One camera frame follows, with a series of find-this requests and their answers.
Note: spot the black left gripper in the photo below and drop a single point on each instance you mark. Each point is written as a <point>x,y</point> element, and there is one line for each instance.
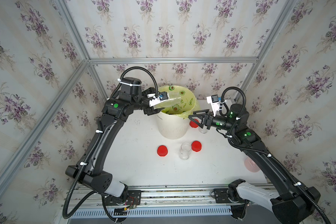
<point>150,110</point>

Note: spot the pink plastic cup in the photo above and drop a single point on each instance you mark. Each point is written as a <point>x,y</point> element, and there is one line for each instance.
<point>251,166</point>

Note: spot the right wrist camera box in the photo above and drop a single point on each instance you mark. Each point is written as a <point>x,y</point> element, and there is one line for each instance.
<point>216,104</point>

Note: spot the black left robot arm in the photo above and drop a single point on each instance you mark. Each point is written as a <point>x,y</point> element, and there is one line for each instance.
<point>88,171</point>

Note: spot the red-lid tea jar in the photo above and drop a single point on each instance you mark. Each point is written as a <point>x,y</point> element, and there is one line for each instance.
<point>168,100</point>
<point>203,129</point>
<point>185,151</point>

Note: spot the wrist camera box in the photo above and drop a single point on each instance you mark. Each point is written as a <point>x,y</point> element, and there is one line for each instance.
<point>216,104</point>
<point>158,98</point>

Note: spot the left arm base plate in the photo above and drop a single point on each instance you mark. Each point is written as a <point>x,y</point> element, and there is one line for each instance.
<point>129,199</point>

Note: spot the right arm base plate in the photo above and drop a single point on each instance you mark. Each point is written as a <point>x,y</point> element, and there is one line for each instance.
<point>227,195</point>

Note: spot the red jar lid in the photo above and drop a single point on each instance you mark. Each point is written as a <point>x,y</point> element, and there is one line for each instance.
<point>196,146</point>
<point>162,151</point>
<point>194,123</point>

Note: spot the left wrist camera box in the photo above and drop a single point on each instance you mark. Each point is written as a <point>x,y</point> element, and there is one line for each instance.
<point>158,98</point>

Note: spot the white trash bin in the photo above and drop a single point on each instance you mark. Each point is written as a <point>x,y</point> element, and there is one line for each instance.
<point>173,126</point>

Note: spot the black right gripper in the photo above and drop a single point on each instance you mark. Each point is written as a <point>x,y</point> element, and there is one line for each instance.
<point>209,120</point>

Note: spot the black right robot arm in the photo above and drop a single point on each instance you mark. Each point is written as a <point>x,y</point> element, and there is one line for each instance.
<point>293,201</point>

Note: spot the aluminium rail frame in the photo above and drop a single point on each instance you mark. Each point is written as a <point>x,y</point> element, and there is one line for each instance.
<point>161,196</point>

